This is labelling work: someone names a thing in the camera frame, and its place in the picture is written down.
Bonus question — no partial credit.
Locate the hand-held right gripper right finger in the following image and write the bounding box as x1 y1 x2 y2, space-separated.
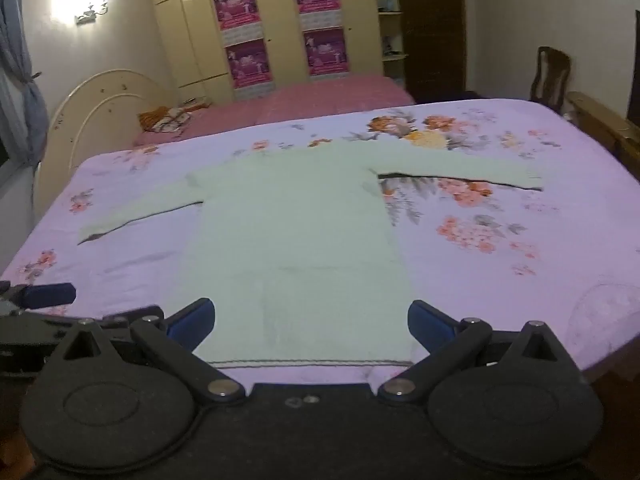
376 300 583 405

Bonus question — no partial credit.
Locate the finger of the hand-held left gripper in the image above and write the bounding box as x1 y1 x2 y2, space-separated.
20 283 77 309

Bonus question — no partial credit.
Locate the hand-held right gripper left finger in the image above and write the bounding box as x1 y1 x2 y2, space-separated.
47 298 247 404

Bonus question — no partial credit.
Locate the light green sweater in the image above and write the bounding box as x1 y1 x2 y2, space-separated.
77 140 545 368

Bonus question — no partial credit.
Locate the floral lilac bed sheet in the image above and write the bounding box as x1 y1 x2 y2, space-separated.
0 97 640 376

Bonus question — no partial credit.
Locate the cream arched headboard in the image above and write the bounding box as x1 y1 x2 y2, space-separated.
32 69 176 221

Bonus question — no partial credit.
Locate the grey tied curtain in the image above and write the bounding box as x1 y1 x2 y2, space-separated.
0 0 51 171

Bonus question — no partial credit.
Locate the pink bed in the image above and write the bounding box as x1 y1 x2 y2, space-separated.
132 74 416 148

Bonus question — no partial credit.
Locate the dark wooden chair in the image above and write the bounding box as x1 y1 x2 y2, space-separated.
530 46 572 111

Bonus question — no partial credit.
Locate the cream wardrobe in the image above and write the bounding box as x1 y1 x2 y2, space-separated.
142 0 386 103

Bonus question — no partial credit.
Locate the dark wooden door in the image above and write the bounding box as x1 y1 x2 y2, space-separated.
397 0 468 103

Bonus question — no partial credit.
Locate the cream open shelf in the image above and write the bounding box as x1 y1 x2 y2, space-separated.
372 0 408 86

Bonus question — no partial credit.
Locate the wooden bed frame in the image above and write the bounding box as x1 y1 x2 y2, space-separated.
565 91 640 181

